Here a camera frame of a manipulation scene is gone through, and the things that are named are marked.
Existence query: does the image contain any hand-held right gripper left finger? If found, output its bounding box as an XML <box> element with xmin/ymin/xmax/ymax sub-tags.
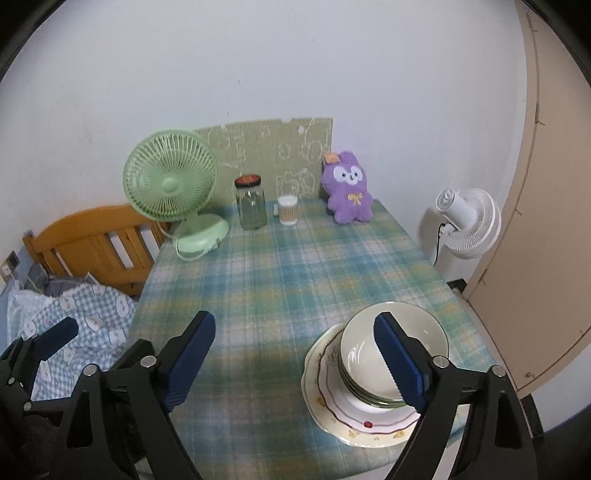
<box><xmin>60</xmin><ymin>310</ymin><xmax>217</xmax><ymax>480</ymax></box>

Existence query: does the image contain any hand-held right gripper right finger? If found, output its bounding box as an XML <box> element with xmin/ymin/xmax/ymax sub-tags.
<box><xmin>373</xmin><ymin>311</ymin><xmax>541</xmax><ymax>480</ymax></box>

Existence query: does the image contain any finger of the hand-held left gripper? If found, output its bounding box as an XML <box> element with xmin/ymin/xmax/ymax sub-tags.
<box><xmin>108</xmin><ymin>339</ymin><xmax>158</xmax><ymax>372</ymax></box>
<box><xmin>0</xmin><ymin>317</ymin><xmax>79</xmax><ymax>400</ymax></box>

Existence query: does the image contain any white plate with red flower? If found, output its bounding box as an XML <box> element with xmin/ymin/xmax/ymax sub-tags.
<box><xmin>314</xmin><ymin>325</ymin><xmax>423</xmax><ymax>432</ymax></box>

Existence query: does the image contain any round cream yellow-flower plate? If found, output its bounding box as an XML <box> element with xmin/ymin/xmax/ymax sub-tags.
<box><xmin>301</xmin><ymin>323</ymin><xmax>430</xmax><ymax>449</ymax></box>

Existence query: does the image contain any blue checked blanket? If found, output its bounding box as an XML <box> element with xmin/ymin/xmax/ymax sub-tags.
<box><xmin>7</xmin><ymin>277</ymin><xmax>139</xmax><ymax>402</ymax></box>

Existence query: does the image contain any grey cloth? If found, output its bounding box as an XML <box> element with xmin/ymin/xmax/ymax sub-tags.
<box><xmin>23</xmin><ymin>265</ymin><xmax>81</xmax><ymax>296</ymax></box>

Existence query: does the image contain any wooden bed headboard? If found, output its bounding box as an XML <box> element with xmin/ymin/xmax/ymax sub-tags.
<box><xmin>22</xmin><ymin>204</ymin><xmax>169</xmax><ymax>298</ymax></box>

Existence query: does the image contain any plaid tablecloth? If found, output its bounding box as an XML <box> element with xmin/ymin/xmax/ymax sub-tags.
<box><xmin>127</xmin><ymin>198</ymin><xmax>481</xmax><ymax>480</ymax></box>

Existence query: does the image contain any white standing fan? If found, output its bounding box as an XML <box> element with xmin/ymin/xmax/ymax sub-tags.
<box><xmin>427</xmin><ymin>188</ymin><xmax>502</xmax><ymax>278</ymax></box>

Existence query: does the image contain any glass jar with dark lid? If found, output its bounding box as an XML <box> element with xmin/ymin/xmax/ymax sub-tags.
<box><xmin>234</xmin><ymin>174</ymin><xmax>269</xmax><ymax>230</ymax></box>

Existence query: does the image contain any purple plush rabbit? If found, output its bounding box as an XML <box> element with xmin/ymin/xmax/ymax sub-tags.
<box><xmin>321</xmin><ymin>150</ymin><xmax>376</xmax><ymax>225</ymax></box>

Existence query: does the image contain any green desk fan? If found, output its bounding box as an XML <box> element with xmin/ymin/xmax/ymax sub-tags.
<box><xmin>123</xmin><ymin>129</ymin><xmax>230</xmax><ymax>261</ymax></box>

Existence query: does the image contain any clear cotton swab container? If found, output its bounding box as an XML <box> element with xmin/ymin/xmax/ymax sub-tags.
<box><xmin>277</xmin><ymin>195</ymin><xmax>299</xmax><ymax>226</ymax></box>

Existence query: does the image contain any beige door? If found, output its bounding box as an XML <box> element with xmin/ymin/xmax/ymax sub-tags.
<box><xmin>464</xmin><ymin>0</ymin><xmax>591</xmax><ymax>398</ymax></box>

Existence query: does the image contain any green fan cable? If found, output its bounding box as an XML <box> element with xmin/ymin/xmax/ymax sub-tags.
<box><xmin>173</xmin><ymin>233</ymin><xmax>220</xmax><ymax>263</ymax></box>

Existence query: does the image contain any black fan cable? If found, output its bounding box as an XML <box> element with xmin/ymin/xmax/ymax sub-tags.
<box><xmin>431</xmin><ymin>223</ymin><xmax>451</xmax><ymax>266</ymax></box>

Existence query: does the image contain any green printed wall board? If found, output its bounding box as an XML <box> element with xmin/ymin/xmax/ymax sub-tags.
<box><xmin>194</xmin><ymin>117</ymin><xmax>334</xmax><ymax>206</ymax></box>

